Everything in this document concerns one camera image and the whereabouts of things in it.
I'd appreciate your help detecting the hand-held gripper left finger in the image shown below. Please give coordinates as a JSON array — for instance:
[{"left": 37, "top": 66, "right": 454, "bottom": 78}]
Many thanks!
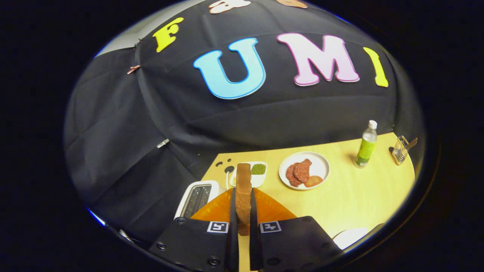
[{"left": 148, "top": 187, "right": 240, "bottom": 272}]

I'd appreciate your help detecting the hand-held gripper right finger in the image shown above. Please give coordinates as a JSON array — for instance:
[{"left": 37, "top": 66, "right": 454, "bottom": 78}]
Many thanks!
[{"left": 248, "top": 188, "right": 343, "bottom": 272}]

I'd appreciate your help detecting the toasted bread slice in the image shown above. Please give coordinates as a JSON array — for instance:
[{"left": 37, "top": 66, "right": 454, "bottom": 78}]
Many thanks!
[{"left": 235, "top": 163, "right": 253, "bottom": 236}]

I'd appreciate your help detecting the white toaster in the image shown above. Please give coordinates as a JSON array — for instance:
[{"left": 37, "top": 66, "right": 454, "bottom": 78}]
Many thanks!
[{"left": 174, "top": 180, "right": 226, "bottom": 219}]

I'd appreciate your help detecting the oval white plate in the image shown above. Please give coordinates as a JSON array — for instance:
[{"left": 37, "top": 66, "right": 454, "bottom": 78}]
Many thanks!
[{"left": 333, "top": 227, "right": 368, "bottom": 250}]

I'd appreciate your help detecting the brown meat patty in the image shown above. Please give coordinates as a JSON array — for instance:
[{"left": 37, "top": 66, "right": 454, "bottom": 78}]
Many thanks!
[
  {"left": 293, "top": 159, "right": 312, "bottom": 184},
  {"left": 286, "top": 163, "right": 303, "bottom": 187}
]

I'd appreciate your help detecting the white divided bean dish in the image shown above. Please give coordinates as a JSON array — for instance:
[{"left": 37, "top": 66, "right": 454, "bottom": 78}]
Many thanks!
[{"left": 230, "top": 161, "right": 268, "bottom": 188}]

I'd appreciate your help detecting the round white plate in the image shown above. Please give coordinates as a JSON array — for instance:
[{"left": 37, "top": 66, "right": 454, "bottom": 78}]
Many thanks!
[{"left": 279, "top": 151, "right": 330, "bottom": 190}]

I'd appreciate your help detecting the green label drink bottle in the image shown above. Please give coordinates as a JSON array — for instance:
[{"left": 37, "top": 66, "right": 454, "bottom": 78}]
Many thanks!
[{"left": 355, "top": 120, "right": 378, "bottom": 168}]

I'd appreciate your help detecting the black backdrop cloth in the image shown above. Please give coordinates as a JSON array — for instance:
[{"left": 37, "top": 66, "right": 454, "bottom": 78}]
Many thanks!
[{"left": 64, "top": 0, "right": 426, "bottom": 242}]

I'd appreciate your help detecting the metal wire rack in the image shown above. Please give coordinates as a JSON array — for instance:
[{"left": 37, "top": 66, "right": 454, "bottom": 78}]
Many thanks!
[{"left": 389, "top": 135, "right": 418, "bottom": 165}]

